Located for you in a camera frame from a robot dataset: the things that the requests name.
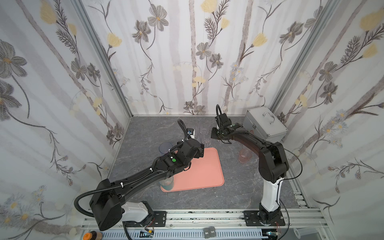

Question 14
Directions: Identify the clear faceted glass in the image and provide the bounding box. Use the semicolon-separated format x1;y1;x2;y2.
201;133;211;148

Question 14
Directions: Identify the blue translucent cup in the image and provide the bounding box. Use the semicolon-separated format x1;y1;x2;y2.
159;142;173;155

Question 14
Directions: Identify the pink rectangular tray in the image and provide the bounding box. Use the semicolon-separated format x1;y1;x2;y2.
161;148;225;193

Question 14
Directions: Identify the teal textured cup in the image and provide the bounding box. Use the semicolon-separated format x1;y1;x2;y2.
159;176;174;191

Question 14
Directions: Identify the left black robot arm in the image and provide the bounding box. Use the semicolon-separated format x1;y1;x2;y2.
74;119;205;231

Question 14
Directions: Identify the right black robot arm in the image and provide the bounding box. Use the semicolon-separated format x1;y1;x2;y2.
211;113;289;226

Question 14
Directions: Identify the pink translucent cup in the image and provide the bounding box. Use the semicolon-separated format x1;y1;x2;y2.
238;148;253;164

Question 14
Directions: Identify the silver aluminium case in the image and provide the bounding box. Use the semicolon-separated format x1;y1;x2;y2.
243;107;288;144

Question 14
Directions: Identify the orange capped bottle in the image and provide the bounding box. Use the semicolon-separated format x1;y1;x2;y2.
82;231;103;240

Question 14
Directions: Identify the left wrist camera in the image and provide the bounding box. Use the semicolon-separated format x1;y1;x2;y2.
187;128;196;139

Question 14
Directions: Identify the white cable duct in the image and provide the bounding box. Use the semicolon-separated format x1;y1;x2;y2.
102;229;268;240

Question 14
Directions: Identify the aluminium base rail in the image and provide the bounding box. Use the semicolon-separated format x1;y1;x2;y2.
80;208;328;233

